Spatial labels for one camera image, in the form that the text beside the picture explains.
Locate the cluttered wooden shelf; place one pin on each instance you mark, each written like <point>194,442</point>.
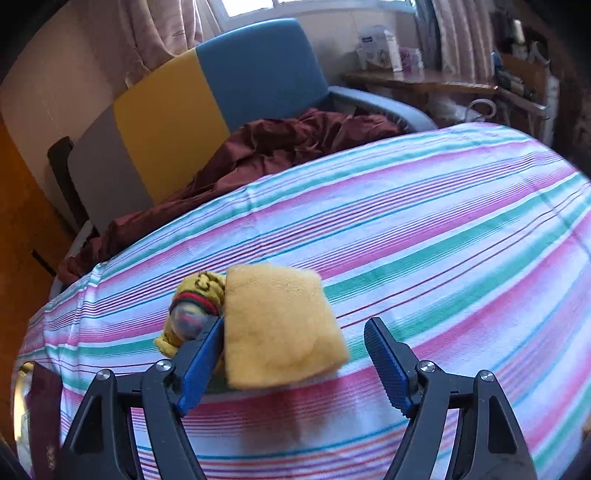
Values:
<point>526,69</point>

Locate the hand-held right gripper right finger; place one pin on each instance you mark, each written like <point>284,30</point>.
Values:
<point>388,369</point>

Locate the white printed box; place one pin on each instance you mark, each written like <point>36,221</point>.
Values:
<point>378,50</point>

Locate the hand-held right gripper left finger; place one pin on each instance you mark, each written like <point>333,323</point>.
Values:
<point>198,369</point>

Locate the wooden side table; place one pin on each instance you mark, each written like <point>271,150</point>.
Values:
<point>415,83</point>

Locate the maroon cloth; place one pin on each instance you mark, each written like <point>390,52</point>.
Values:
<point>277,143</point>

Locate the wooden wardrobe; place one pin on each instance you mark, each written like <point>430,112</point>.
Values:
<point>23,230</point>

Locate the striped bed sheet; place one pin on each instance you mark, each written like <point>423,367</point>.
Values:
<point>415,230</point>

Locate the yellow striped sock ball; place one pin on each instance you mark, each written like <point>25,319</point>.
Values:
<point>198,288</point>

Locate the yellow sponge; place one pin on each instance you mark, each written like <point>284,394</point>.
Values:
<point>277,323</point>

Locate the pink curtain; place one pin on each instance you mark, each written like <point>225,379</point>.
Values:
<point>457,37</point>
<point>157,32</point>

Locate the black rolled mat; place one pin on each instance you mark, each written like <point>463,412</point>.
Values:
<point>62,170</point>

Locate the gold tin box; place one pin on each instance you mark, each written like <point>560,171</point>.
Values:
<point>46,424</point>

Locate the grey yellow blue sofa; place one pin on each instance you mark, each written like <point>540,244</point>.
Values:
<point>166,124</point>

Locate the small purple printed pack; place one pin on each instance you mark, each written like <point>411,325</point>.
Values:
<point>411,57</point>

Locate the bright window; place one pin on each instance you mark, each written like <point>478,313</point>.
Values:
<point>323,3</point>

